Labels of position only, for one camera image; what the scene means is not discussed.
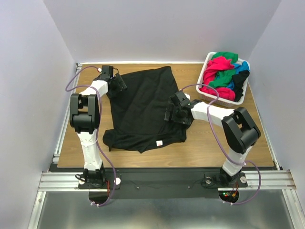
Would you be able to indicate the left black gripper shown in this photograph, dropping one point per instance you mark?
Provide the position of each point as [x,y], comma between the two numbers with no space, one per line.
[120,86]

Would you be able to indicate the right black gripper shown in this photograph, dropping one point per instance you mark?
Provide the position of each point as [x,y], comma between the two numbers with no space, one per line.
[171,110]

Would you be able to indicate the black t shirt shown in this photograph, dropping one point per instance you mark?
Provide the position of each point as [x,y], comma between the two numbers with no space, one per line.
[238,80]
[138,112]

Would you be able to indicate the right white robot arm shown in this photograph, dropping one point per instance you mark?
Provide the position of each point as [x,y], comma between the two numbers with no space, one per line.
[239,128]

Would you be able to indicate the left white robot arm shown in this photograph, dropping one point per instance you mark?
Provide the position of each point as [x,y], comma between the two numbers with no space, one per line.
[85,118]

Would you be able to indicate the white plastic laundry basket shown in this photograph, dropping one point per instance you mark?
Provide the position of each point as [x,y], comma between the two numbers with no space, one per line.
[209,97]

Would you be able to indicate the pink t shirt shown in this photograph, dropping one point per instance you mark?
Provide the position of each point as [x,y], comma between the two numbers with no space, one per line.
[223,92]

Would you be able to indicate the green t shirt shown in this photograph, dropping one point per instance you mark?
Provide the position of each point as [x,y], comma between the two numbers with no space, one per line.
[220,69]

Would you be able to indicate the black t shirt in basket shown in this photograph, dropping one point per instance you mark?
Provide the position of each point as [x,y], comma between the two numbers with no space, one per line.
[238,80]

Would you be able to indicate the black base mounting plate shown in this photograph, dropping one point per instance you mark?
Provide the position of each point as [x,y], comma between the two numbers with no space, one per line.
[163,183]

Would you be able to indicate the blue t shirt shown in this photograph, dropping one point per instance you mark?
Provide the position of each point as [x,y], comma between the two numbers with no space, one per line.
[238,68]

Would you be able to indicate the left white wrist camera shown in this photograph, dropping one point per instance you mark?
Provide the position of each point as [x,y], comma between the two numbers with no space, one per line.
[106,69]

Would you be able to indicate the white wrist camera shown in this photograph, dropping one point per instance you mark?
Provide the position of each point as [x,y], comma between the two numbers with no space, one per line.
[181,99]
[106,69]

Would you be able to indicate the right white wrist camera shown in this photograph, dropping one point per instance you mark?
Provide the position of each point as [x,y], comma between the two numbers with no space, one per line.
[181,99]

